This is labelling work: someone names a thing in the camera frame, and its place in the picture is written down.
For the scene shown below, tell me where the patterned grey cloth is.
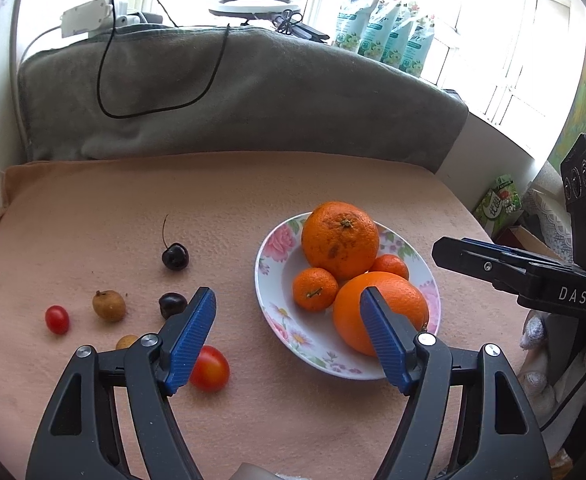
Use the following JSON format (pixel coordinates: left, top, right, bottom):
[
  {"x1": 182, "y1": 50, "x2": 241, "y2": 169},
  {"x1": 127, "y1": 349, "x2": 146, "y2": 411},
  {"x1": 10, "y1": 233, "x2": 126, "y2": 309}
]
[{"x1": 523, "y1": 160, "x2": 574, "y2": 261}]

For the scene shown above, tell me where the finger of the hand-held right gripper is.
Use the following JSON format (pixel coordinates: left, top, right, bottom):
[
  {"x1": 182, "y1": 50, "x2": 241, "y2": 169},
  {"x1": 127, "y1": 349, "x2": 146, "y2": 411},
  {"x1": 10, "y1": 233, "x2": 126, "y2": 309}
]
[
  {"x1": 460, "y1": 237, "x2": 586, "y2": 273},
  {"x1": 432, "y1": 237, "x2": 544, "y2": 293}
]

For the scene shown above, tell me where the red cherry tomato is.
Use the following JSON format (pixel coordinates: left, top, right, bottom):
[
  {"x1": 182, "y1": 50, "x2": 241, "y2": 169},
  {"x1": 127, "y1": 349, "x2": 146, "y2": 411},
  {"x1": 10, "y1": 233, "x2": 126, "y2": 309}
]
[
  {"x1": 45, "y1": 305, "x2": 70, "y2": 335},
  {"x1": 189, "y1": 345, "x2": 230, "y2": 392}
]

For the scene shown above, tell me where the red cardboard box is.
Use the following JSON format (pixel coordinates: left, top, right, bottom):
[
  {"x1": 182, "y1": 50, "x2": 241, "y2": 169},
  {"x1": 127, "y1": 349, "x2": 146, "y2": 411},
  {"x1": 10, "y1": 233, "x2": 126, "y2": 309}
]
[{"x1": 493, "y1": 225, "x2": 568, "y2": 261}]

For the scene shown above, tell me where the small mandarin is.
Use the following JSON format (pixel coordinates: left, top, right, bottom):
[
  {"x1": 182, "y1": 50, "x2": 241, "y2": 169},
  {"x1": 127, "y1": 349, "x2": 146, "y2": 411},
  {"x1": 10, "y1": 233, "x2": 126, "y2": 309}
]
[
  {"x1": 370, "y1": 254, "x2": 410, "y2": 282},
  {"x1": 292, "y1": 267, "x2": 339, "y2": 312}
]

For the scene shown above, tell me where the white fluffy garment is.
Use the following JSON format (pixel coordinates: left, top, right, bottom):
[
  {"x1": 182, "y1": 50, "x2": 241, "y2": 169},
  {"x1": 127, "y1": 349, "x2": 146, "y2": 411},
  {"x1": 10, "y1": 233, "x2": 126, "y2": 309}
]
[{"x1": 518, "y1": 310, "x2": 574, "y2": 406}]

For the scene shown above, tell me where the green carton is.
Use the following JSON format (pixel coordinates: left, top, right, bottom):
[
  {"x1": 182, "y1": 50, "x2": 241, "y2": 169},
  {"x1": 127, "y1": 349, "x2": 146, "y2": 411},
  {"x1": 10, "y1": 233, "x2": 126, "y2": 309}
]
[{"x1": 473, "y1": 174, "x2": 522, "y2": 236}]

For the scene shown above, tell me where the black tripod clamp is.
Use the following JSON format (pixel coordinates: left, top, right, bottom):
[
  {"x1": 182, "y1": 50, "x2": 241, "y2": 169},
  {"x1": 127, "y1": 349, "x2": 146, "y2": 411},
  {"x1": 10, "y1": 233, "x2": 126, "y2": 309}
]
[{"x1": 243, "y1": 9, "x2": 331, "y2": 45}]

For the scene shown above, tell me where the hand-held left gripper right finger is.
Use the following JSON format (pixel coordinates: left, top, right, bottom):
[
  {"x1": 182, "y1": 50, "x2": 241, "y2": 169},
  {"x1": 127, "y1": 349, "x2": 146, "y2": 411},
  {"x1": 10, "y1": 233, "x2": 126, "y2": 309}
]
[{"x1": 359, "y1": 287, "x2": 554, "y2": 480}]

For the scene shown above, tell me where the floral white plate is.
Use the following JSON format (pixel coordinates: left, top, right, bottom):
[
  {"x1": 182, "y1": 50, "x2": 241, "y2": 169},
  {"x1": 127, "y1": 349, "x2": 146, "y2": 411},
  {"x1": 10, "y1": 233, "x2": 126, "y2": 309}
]
[{"x1": 254, "y1": 211, "x2": 442, "y2": 381}]

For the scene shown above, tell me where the white ring light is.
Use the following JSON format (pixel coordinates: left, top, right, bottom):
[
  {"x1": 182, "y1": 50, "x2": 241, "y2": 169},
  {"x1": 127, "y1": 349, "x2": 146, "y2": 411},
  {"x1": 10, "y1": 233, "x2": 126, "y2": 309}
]
[{"x1": 208, "y1": 0, "x2": 304, "y2": 18}]

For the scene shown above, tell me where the white power adapter box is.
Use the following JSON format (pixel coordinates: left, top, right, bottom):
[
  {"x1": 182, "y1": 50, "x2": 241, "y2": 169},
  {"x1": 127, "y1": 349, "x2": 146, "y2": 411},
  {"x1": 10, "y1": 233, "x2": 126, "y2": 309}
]
[{"x1": 60, "y1": 0, "x2": 115, "y2": 38}]

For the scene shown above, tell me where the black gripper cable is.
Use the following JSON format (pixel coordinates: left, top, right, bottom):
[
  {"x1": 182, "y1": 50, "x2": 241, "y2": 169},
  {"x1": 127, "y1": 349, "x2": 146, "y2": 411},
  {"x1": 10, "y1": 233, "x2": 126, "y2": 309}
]
[{"x1": 540, "y1": 330, "x2": 586, "y2": 423}]

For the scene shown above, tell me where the large spotted orange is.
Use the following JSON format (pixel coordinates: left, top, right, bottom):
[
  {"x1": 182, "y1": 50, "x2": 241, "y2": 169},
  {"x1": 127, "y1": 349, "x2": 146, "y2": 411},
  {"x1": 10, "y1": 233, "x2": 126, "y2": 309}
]
[{"x1": 301, "y1": 201, "x2": 380, "y2": 282}]

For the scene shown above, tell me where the floral refill pouch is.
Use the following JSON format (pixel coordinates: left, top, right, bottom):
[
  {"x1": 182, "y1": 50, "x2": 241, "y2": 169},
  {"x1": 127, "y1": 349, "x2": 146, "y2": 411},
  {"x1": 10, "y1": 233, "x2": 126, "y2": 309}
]
[
  {"x1": 358, "y1": 0, "x2": 404, "y2": 60},
  {"x1": 398, "y1": 12, "x2": 436, "y2": 78},
  {"x1": 334, "y1": 0, "x2": 380, "y2": 51},
  {"x1": 380, "y1": 2, "x2": 421, "y2": 68}
]

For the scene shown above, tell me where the grey blanket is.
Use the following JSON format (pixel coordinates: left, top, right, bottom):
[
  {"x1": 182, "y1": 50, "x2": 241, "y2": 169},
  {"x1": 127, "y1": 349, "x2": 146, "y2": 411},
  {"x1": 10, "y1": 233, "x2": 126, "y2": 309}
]
[{"x1": 17, "y1": 25, "x2": 470, "y2": 173}]

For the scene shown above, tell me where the white window frame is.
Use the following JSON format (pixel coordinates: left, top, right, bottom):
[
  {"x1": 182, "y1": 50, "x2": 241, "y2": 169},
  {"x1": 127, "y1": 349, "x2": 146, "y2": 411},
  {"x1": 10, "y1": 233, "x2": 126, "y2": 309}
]
[{"x1": 123, "y1": 0, "x2": 586, "y2": 126}]

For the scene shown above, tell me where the dark cherry with long stem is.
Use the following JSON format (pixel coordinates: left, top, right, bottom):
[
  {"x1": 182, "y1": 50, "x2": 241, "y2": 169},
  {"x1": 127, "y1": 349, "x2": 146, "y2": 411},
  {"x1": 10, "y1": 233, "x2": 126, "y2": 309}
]
[{"x1": 161, "y1": 213, "x2": 190, "y2": 271}]

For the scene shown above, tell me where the large smooth orange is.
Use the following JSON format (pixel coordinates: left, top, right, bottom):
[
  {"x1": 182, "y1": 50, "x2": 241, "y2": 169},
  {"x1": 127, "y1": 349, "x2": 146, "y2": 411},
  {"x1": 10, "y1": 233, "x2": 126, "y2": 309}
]
[{"x1": 333, "y1": 271, "x2": 430, "y2": 358}]

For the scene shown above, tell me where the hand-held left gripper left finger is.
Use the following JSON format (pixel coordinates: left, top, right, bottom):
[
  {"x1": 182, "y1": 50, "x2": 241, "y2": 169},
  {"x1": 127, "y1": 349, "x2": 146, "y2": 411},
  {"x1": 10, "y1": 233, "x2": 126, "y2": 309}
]
[{"x1": 25, "y1": 286, "x2": 218, "y2": 480}]

